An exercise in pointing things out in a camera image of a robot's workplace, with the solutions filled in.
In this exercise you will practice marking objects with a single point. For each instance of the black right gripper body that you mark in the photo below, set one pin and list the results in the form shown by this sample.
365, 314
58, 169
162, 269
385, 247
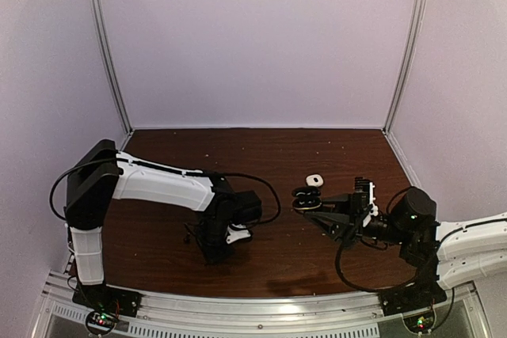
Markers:
356, 218

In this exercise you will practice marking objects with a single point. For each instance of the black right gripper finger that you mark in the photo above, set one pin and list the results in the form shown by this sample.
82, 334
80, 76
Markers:
342, 200
332, 224

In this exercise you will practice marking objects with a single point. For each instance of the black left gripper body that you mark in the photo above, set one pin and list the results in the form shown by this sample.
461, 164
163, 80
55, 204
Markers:
209, 237

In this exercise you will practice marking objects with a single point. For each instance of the white earbud charging case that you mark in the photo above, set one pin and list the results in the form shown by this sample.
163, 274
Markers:
314, 180

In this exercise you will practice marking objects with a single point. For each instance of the black round cap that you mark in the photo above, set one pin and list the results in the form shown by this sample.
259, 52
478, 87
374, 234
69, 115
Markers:
306, 199

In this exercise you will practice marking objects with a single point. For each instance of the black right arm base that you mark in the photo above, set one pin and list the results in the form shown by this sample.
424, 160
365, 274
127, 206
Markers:
416, 301

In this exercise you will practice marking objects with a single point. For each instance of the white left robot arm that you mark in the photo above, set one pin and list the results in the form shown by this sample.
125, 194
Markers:
105, 174

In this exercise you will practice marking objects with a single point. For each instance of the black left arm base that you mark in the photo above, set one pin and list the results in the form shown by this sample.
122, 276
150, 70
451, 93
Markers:
107, 305

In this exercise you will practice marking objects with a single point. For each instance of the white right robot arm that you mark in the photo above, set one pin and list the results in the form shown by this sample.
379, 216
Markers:
447, 254

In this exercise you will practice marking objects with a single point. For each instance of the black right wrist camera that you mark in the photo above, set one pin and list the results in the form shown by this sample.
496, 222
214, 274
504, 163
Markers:
364, 200

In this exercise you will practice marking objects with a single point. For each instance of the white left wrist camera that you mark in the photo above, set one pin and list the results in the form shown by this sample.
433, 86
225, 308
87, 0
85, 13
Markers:
237, 233

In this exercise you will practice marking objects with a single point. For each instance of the aluminium front table rail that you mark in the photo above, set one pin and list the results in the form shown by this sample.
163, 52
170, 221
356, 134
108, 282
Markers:
170, 315

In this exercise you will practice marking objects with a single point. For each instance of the right aluminium corner post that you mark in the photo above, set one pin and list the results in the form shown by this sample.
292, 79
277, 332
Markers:
417, 15

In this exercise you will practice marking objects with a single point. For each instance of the aluminium corner post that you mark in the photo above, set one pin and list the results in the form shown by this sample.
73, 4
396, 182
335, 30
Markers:
417, 15
110, 70

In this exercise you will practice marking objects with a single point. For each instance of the left aluminium corner post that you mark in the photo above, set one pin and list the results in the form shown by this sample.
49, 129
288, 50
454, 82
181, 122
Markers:
110, 70

